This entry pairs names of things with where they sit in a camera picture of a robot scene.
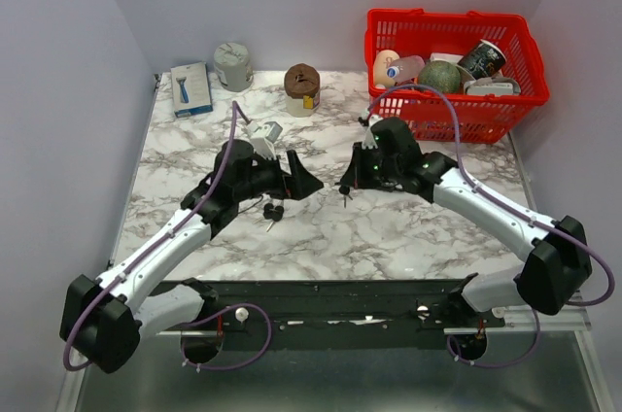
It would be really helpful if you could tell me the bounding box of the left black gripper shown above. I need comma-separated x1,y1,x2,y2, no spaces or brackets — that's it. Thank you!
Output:
234,150,323,202

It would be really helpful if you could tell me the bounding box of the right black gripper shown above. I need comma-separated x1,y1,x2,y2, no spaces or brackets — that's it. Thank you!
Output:
340,141,400,189

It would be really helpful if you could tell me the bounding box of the black key bunch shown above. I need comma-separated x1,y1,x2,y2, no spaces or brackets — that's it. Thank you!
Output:
338,185,353,207
263,203,285,232

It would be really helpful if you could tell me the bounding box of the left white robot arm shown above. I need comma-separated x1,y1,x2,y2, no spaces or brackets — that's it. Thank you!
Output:
60,139,324,373

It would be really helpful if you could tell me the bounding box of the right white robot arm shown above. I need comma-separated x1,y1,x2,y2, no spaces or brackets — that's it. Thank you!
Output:
338,118,592,326

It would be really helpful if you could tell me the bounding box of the red plastic basket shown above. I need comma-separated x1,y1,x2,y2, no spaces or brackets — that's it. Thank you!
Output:
364,9,550,144

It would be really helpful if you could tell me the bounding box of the brown lidded white jar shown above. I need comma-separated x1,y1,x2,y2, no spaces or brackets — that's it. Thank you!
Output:
284,63,321,118

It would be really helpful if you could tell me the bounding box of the beige egg shaped toy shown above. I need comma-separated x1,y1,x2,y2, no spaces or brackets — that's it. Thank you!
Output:
372,50,399,87

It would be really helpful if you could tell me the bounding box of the pink plastic bottle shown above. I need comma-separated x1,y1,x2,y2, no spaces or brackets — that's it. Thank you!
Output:
387,55,426,85

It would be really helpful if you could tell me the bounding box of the green round melon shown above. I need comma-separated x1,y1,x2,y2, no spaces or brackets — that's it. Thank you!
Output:
417,60,462,94

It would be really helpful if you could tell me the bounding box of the grey marble cup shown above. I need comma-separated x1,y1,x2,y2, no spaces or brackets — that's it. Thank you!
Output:
213,42,254,92

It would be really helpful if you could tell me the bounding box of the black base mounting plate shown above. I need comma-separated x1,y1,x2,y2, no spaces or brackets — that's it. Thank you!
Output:
179,278,505,356

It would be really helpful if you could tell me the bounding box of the razor package box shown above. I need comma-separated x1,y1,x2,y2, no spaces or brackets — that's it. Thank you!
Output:
171,61,213,119

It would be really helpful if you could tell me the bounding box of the white box in basket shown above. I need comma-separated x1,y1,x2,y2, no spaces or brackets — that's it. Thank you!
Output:
464,78,522,96

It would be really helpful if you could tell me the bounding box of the black paper cup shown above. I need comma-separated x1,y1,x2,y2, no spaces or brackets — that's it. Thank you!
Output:
457,39,506,80

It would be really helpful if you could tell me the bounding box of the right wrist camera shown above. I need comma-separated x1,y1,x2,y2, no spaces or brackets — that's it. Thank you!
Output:
359,114,383,150

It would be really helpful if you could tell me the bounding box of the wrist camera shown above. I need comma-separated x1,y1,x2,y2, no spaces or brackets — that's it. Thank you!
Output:
359,114,383,150
245,120,283,160

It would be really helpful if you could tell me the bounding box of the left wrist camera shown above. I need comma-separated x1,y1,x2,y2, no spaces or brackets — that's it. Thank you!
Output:
245,120,283,160

